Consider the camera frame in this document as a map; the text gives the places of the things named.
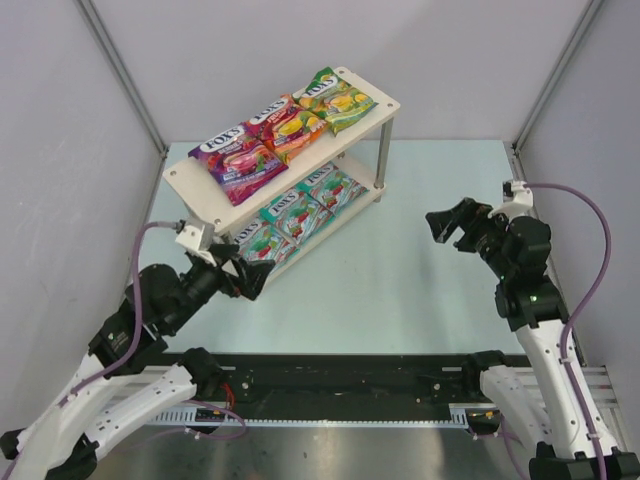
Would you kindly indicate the teal Fox's mint candy bag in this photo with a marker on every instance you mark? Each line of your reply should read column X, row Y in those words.
column 260, row 240

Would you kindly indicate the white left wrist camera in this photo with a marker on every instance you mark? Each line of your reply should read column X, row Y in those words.
column 196, row 238

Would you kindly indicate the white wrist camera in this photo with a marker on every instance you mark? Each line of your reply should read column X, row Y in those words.
column 517, row 200
column 196, row 238

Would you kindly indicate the green Fox's spring tea bag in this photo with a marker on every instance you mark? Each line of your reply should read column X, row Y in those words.
column 335, row 100

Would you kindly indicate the teal candy bag back side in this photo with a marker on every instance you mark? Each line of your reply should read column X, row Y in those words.
column 332, row 187

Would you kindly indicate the orange Fox's fruits candy bag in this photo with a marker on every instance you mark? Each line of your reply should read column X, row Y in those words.
column 286, row 128

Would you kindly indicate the light wooden two-tier shelf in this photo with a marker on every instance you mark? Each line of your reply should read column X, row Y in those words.
column 205, row 200

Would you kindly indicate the teal cherry mint candy bag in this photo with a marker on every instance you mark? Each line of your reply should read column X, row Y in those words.
column 297, row 215

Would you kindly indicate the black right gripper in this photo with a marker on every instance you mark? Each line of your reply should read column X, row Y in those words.
column 470, row 232

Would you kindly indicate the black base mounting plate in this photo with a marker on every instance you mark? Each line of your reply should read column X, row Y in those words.
column 349, row 387

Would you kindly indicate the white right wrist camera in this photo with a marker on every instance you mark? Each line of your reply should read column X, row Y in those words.
column 517, row 200

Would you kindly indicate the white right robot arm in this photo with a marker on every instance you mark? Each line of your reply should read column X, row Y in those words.
column 563, row 431

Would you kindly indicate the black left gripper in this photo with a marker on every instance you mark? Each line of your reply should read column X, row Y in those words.
column 228, row 277

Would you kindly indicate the purple Fox's berries candy bag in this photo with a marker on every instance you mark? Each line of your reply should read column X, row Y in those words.
column 240, row 163

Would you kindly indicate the white slotted cable duct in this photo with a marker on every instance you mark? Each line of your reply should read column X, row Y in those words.
column 194, row 417

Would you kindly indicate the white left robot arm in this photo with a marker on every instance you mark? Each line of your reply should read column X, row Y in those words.
column 84, row 424

